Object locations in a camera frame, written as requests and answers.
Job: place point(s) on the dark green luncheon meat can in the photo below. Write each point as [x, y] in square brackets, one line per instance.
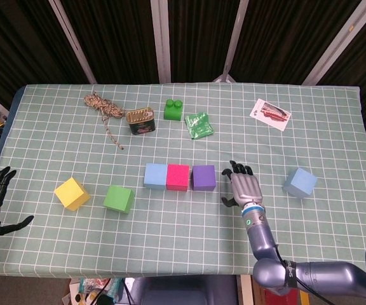
[140, 119]

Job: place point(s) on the pink foam cube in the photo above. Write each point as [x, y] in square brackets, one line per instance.
[177, 177]

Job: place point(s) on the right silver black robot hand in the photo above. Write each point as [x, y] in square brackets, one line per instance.
[246, 189]

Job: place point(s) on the white table leg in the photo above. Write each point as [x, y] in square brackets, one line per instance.
[246, 290]

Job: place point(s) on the yellow foam cube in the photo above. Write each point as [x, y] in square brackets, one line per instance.
[70, 192]

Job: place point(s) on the green foil packet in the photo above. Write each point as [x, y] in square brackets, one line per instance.
[199, 127]

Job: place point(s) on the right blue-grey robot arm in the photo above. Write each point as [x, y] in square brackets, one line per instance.
[262, 238]

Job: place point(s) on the white picture card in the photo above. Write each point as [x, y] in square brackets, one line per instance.
[270, 112]

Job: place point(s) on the light blue foam cube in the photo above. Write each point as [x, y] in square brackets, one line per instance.
[154, 176]
[300, 182]

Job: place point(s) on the green foam cube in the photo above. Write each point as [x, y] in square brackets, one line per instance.
[117, 198]

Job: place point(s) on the teal printed plastic bag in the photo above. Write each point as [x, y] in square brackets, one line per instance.
[100, 284]

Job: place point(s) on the red cardboard box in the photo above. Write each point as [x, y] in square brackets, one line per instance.
[281, 300]

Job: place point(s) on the green checked tablecloth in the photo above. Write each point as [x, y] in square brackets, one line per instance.
[183, 238]

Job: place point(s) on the green toy building brick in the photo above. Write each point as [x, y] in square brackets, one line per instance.
[173, 112]

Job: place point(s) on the purple foam cube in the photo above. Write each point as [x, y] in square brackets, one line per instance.
[203, 178]

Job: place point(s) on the blue-grey robot torso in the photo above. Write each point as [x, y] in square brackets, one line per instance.
[186, 292]

